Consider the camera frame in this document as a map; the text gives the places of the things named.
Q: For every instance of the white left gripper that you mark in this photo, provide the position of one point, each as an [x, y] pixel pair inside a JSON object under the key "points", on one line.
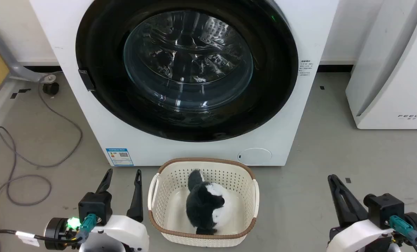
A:
{"points": [[124, 232]]}

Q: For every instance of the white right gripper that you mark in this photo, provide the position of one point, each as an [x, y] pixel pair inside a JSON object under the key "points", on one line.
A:
{"points": [[359, 236]]}

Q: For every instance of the white front-load washing machine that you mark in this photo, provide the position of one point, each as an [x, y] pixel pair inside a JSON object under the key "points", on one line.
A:
{"points": [[96, 115]]}

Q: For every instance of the black round washer door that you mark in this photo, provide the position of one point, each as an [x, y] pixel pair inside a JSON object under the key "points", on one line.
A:
{"points": [[187, 66]]}

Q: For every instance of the blue energy label sticker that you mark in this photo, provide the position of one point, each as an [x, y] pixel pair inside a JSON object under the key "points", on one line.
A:
{"points": [[119, 157]]}

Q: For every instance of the black and white plush toy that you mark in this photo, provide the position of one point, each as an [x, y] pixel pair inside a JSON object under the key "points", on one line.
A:
{"points": [[203, 206]]}

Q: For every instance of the round white filter cover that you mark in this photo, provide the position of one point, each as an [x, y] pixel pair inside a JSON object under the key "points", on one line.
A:
{"points": [[255, 156]]}

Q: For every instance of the cream laundry basket brown rim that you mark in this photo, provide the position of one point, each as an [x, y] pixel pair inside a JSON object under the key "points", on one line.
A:
{"points": [[240, 189]]}

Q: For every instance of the black caster wheel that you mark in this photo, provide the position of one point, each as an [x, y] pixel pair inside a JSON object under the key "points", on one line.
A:
{"points": [[50, 88]]}

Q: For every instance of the printed warning text sticker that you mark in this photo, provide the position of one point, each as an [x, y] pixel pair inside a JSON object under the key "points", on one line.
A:
{"points": [[306, 68]]}

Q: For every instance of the white air purifier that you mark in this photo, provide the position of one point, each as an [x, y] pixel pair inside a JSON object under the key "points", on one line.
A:
{"points": [[394, 70]]}

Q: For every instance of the grey metal cart leg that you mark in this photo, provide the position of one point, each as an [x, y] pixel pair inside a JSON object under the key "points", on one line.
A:
{"points": [[17, 66]]}

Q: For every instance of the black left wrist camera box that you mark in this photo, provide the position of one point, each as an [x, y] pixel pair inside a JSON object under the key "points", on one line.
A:
{"points": [[96, 206]]}

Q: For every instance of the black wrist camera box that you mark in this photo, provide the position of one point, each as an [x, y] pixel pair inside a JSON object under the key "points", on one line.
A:
{"points": [[96, 206], [385, 208]]}

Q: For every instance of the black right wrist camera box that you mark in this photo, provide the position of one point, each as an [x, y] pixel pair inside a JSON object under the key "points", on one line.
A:
{"points": [[385, 208]]}

